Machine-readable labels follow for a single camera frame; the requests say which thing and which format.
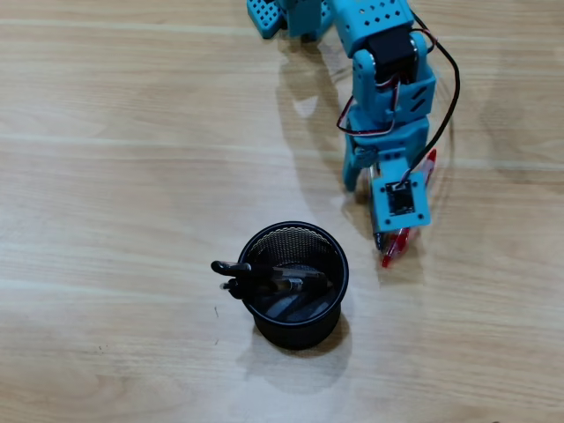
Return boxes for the red clear pen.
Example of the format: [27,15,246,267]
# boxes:
[381,148,439,269]

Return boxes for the clear pen with black clip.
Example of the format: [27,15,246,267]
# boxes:
[210,259,330,283]

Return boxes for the black pen with chrome tip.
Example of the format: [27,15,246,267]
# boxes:
[219,276,335,301]

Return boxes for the black mesh pen holder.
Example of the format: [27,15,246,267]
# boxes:
[235,219,351,352]

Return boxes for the red white servo wires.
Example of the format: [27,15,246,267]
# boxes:
[337,74,400,137]

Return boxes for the blue wrist camera module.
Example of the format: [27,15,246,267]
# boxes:
[369,158,432,231]

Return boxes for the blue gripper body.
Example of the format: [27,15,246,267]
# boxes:
[345,108,431,171]

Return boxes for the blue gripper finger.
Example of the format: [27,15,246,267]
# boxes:
[343,134,375,193]

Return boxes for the clear pen with grey grip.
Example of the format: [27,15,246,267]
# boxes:
[366,163,387,253]

